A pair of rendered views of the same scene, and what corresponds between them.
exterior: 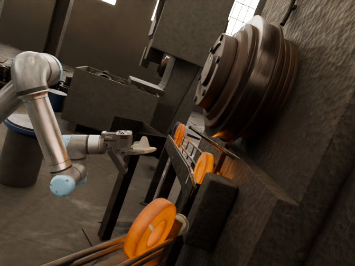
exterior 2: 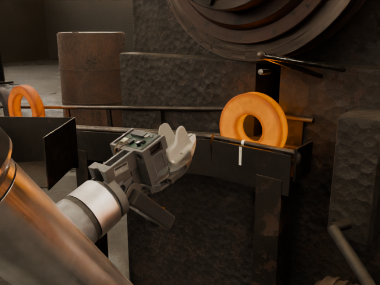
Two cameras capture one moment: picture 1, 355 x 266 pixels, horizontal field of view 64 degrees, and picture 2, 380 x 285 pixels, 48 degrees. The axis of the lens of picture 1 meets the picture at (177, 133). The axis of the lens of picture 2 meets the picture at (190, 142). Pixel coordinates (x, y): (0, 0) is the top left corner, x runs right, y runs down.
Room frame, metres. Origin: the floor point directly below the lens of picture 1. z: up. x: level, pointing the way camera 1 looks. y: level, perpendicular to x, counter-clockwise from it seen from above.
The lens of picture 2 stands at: (0.55, 0.56, 0.95)
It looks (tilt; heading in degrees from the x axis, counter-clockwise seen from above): 16 degrees down; 317
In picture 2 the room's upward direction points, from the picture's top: straight up
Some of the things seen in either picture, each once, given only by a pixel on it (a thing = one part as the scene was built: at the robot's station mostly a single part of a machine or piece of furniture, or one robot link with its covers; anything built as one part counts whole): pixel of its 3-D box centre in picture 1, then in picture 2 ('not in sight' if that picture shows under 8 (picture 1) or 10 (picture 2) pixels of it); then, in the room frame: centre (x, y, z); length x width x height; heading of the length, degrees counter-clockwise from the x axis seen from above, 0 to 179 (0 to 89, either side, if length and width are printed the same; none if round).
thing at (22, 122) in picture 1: (24, 150); not in sight; (1.83, 0.94, 0.22); 0.32 x 0.32 x 0.43
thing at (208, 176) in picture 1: (209, 211); (361, 174); (0.88, -0.19, 0.68); 0.11 x 0.08 x 0.24; 98
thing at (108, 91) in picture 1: (112, 104); not in sight; (3.73, 0.94, 0.39); 1.03 x 0.83 x 0.79; 102
